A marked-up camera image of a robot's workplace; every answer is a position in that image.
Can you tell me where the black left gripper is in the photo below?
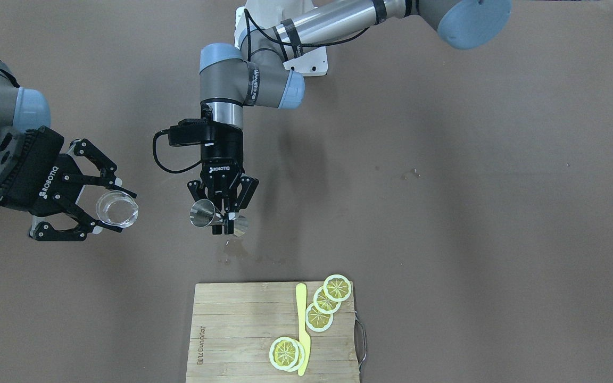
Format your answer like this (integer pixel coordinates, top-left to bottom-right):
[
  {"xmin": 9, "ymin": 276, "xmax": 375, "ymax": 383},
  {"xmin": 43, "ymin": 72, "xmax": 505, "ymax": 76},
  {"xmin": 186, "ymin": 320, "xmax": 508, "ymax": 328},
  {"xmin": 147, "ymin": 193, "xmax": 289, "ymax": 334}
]
[{"xmin": 187, "ymin": 123, "xmax": 259, "ymax": 235}]

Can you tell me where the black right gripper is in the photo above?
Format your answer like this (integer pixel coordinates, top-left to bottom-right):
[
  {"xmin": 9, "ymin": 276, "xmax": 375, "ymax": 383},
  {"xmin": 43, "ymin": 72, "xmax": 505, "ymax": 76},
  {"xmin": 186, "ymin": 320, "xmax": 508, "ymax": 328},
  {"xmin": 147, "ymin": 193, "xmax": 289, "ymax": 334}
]
[{"xmin": 0, "ymin": 126, "xmax": 138, "ymax": 242}]

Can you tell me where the steel double jigger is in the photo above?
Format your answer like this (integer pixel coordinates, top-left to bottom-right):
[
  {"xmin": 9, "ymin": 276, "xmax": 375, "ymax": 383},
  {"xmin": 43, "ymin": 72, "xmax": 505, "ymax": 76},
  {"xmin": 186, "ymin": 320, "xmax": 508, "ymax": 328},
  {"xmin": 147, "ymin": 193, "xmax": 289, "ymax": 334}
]
[{"xmin": 189, "ymin": 199, "xmax": 249, "ymax": 237}]

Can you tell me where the clear glass measuring cup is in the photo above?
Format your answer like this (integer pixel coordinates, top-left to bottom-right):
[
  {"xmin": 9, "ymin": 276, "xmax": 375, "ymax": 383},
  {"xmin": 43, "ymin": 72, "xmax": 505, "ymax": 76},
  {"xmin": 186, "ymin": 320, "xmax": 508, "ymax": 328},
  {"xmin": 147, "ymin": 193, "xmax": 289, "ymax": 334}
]
[{"xmin": 96, "ymin": 190, "xmax": 139, "ymax": 229}]

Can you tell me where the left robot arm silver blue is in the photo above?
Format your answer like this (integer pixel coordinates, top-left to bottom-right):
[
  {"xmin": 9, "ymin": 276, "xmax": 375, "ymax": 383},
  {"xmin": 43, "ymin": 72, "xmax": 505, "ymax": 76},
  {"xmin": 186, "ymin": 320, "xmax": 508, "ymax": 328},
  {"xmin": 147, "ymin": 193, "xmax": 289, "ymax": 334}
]
[{"xmin": 168, "ymin": 1, "xmax": 512, "ymax": 237}]

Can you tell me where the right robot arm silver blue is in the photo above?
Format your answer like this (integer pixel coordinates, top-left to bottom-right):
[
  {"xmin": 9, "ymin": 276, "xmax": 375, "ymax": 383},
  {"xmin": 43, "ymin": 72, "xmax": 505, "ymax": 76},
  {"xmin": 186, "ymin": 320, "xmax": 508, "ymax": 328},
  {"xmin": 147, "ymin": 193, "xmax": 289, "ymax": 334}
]
[{"xmin": 0, "ymin": 60, "xmax": 136, "ymax": 242}]

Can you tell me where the yellow plastic knife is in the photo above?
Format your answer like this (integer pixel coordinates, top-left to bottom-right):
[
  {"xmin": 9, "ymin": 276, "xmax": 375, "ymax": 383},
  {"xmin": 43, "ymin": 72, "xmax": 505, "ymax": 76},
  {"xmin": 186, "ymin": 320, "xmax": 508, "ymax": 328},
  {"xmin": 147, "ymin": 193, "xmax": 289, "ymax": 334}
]
[{"xmin": 296, "ymin": 282, "xmax": 311, "ymax": 377}]

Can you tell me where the wooden cutting board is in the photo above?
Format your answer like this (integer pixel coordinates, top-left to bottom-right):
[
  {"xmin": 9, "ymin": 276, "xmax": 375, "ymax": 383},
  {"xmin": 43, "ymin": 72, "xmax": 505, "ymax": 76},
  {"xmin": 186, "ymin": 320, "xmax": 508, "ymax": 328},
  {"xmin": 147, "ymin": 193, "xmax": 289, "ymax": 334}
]
[{"xmin": 185, "ymin": 281, "xmax": 366, "ymax": 382}]

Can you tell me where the lemon slice near knife blade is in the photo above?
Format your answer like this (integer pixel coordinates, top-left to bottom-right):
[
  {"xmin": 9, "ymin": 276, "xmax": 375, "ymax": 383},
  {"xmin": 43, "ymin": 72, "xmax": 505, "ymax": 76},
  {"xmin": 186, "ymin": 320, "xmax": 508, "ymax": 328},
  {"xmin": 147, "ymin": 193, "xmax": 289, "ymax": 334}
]
[{"xmin": 269, "ymin": 336, "xmax": 306, "ymax": 372}]

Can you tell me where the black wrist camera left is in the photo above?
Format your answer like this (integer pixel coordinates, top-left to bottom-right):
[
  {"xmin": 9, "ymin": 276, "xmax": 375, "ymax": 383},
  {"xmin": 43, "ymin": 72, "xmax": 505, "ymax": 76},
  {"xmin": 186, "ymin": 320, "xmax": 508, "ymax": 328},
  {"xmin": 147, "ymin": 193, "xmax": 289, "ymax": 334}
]
[{"xmin": 167, "ymin": 118, "xmax": 217, "ymax": 146}]

